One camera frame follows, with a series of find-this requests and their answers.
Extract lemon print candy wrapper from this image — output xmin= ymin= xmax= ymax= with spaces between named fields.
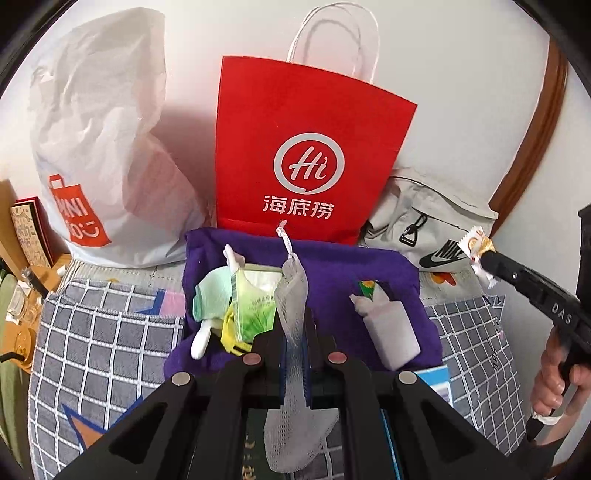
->
xmin=462 ymin=226 xmax=498 ymax=291

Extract yellow zip pouch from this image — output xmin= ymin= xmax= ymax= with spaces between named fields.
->
xmin=221 ymin=309 xmax=254 ymax=356

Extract person's right forearm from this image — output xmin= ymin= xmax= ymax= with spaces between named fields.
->
xmin=508 ymin=406 xmax=591 ymax=480

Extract dark green tin box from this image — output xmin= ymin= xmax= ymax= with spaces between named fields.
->
xmin=242 ymin=408 xmax=278 ymax=480

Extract grey checkered blanket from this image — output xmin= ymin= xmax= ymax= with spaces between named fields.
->
xmin=28 ymin=277 xmax=532 ymax=480

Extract wooden nightstand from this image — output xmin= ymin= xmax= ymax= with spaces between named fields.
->
xmin=0 ymin=256 xmax=71 ymax=374

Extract white plastic shopping bag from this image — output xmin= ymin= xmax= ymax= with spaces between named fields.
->
xmin=28 ymin=7 xmax=211 ymax=268

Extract white mesh bag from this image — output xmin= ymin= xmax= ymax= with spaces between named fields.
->
xmin=263 ymin=220 xmax=340 ymax=472

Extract person's right hand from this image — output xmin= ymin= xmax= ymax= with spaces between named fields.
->
xmin=530 ymin=329 xmax=591 ymax=417

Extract green bed sheet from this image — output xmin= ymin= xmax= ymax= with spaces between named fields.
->
xmin=0 ymin=360 xmax=34 ymax=464

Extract light green tissue packet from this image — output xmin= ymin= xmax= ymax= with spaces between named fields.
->
xmin=229 ymin=264 xmax=283 ymax=343

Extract purple towel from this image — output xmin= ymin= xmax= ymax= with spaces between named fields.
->
xmin=164 ymin=227 xmax=444 ymax=388

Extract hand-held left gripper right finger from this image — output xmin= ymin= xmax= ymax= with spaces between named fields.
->
xmin=301 ymin=318 xmax=523 ymax=480

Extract brown wooden door frame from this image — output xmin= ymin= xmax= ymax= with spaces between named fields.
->
xmin=489 ymin=39 xmax=568 ymax=232

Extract red paper bag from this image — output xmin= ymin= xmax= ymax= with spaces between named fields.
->
xmin=215 ymin=2 xmax=419 ymax=245

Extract blue tissue pack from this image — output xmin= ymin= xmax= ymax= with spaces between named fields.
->
xmin=379 ymin=366 xmax=453 ymax=480

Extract grey waist bag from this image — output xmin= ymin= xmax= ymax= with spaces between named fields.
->
xmin=358 ymin=166 xmax=499 ymax=271

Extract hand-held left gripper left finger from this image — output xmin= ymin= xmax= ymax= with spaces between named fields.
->
xmin=55 ymin=323 xmax=290 ymax=480

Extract clear plastic pouch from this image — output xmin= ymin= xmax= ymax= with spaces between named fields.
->
xmin=365 ymin=300 xmax=422 ymax=371

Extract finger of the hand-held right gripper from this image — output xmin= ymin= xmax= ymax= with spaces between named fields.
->
xmin=480 ymin=248 xmax=556 ymax=315

